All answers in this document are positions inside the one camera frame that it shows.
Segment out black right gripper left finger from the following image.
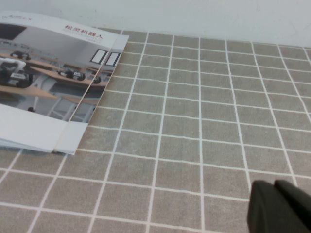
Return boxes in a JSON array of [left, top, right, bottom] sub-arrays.
[[247, 180, 308, 233]]

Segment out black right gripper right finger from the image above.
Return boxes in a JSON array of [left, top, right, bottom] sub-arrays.
[[274, 179, 311, 233]]

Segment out white Agilex robot brochure book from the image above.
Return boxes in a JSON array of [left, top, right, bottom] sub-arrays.
[[0, 11, 130, 155]]

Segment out grey white-checked tablecloth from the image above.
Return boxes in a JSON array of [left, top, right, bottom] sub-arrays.
[[0, 28, 311, 233]]

